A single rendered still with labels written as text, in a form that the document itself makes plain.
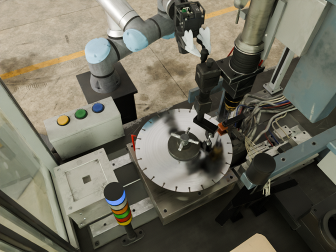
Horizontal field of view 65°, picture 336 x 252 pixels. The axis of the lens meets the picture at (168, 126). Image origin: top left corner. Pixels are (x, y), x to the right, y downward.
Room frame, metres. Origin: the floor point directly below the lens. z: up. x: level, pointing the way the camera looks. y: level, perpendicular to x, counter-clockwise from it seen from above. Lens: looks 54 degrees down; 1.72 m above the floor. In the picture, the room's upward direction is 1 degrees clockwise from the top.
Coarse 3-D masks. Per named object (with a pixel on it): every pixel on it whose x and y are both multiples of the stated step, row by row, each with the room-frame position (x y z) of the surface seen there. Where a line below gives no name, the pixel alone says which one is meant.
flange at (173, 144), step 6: (180, 132) 0.53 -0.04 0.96; (174, 138) 0.50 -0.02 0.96; (192, 138) 0.50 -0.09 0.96; (168, 144) 0.48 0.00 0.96; (174, 144) 0.48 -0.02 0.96; (186, 144) 0.47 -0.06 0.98; (192, 144) 0.48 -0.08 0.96; (198, 144) 0.48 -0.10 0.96; (168, 150) 0.46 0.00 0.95; (174, 150) 0.45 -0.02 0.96; (186, 150) 0.45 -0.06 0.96; (192, 150) 0.45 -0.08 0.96; (198, 150) 0.45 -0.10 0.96; (174, 156) 0.43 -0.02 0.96; (180, 156) 0.43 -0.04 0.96; (186, 156) 0.43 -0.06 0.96; (192, 156) 0.43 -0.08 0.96
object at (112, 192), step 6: (108, 186) 0.24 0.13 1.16; (114, 186) 0.24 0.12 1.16; (120, 186) 0.24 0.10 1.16; (108, 192) 0.23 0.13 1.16; (114, 192) 0.23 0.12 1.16; (120, 192) 0.23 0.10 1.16; (108, 198) 0.21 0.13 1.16; (114, 198) 0.21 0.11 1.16; (120, 198) 0.21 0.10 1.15; (114, 204) 0.21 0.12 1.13
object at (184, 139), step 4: (188, 128) 0.52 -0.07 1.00; (188, 132) 0.50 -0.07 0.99; (176, 136) 0.48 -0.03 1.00; (180, 136) 0.48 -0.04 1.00; (184, 136) 0.48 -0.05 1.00; (188, 136) 0.48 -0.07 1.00; (180, 140) 0.47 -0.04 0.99; (184, 140) 0.47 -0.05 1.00; (188, 140) 0.47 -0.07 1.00; (192, 140) 0.47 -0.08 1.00; (180, 144) 0.45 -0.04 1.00; (184, 144) 0.47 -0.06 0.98; (180, 148) 0.44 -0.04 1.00
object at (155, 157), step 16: (176, 112) 0.62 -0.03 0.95; (192, 112) 0.62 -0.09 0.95; (144, 128) 0.55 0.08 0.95; (160, 128) 0.55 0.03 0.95; (176, 128) 0.55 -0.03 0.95; (192, 128) 0.55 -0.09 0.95; (144, 144) 0.48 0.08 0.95; (160, 144) 0.48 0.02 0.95; (208, 144) 0.48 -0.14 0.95; (224, 144) 0.48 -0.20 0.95; (144, 160) 0.42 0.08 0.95; (160, 160) 0.42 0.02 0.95; (176, 160) 0.42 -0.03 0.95; (192, 160) 0.42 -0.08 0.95; (208, 160) 0.42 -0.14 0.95; (224, 160) 0.42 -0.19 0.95; (160, 176) 0.36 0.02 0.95; (176, 176) 0.36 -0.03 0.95; (192, 176) 0.36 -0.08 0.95; (208, 176) 0.36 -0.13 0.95
